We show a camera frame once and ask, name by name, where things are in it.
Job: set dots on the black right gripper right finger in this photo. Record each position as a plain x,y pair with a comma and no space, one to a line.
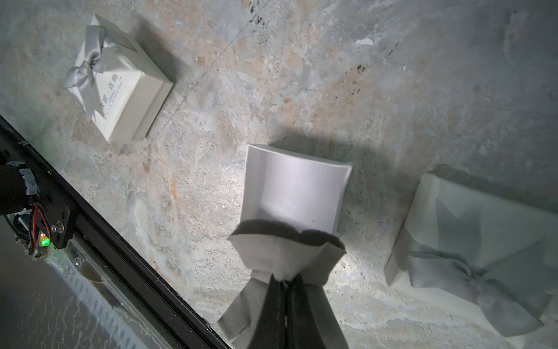
301,329

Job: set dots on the grey foam insert pad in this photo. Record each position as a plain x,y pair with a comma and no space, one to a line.
271,248

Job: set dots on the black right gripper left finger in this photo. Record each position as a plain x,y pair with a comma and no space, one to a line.
270,331

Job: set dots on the white jewelry box base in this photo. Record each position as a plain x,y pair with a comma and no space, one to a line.
303,191

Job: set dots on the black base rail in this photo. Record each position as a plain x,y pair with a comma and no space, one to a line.
156,300

